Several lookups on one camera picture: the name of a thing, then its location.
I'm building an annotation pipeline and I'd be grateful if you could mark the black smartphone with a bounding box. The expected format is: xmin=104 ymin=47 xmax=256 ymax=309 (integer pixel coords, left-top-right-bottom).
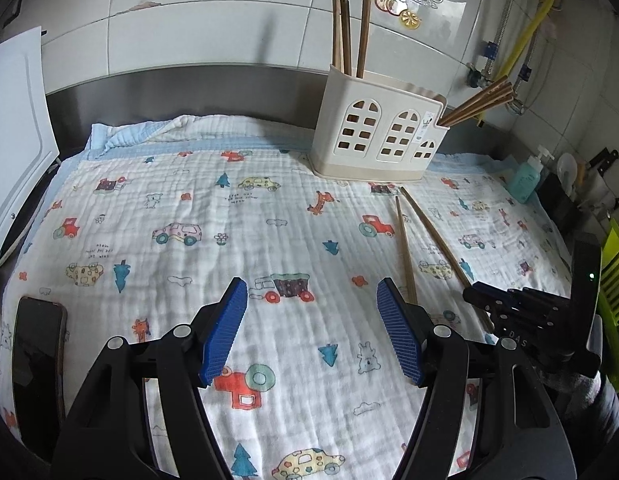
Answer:
xmin=12 ymin=296 xmax=67 ymax=432

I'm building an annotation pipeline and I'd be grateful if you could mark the white cutting board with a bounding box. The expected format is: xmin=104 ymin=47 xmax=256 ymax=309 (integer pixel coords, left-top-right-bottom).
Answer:
xmin=0 ymin=27 xmax=60 ymax=250

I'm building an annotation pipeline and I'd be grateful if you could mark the dark wooden chopstick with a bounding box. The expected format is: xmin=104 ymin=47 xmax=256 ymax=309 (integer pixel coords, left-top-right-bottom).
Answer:
xmin=444 ymin=88 xmax=517 ymax=127
xmin=445 ymin=81 xmax=513 ymax=128
xmin=446 ymin=93 xmax=519 ymax=128
xmin=437 ymin=75 xmax=508 ymax=127

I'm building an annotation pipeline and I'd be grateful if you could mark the metal gas valve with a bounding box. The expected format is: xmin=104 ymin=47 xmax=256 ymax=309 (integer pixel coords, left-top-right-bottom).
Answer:
xmin=468 ymin=63 xmax=532 ymax=115

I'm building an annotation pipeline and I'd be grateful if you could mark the teal soap dispenser bottle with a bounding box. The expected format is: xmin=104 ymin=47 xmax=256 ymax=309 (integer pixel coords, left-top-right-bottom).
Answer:
xmin=507 ymin=145 xmax=555 ymax=204

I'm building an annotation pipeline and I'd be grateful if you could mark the light wooden chopstick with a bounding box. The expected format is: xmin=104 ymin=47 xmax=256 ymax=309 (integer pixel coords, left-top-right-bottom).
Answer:
xmin=356 ymin=0 xmax=372 ymax=79
xmin=340 ymin=0 xmax=352 ymax=75
xmin=395 ymin=196 xmax=418 ymax=304
xmin=397 ymin=186 xmax=494 ymax=336
xmin=331 ymin=0 xmax=343 ymax=70

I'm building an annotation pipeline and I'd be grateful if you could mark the beige plastic utensil holder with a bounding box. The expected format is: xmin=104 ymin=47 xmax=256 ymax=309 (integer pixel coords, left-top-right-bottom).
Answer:
xmin=309 ymin=67 xmax=448 ymax=182

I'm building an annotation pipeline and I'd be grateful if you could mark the yellow gas hose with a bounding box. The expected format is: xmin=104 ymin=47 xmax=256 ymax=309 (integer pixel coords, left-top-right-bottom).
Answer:
xmin=476 ymin=0 xmax=562 ymax=126

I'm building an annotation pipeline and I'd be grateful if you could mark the corrugated metal hose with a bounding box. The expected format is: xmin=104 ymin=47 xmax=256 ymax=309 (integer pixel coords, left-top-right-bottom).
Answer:
xmin=491 ymin=0 xmax=522 ymax=57

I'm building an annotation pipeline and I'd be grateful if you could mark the green plastic rack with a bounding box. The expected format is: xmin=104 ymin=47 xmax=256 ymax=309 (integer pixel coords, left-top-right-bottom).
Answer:
xmin=598 ymin=219 xmax=619 ymax=393

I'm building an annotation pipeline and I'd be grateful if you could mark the printed white muslin cloth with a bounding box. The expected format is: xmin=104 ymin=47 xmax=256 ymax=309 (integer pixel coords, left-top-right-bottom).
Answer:
xmin=0 ymin=116 xmax=571 ymax=479

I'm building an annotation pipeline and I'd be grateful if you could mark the black-handled knife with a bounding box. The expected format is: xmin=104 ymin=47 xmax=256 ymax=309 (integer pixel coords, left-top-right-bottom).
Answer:
xmin=587 ymin=148 xmax=619 ymax=177

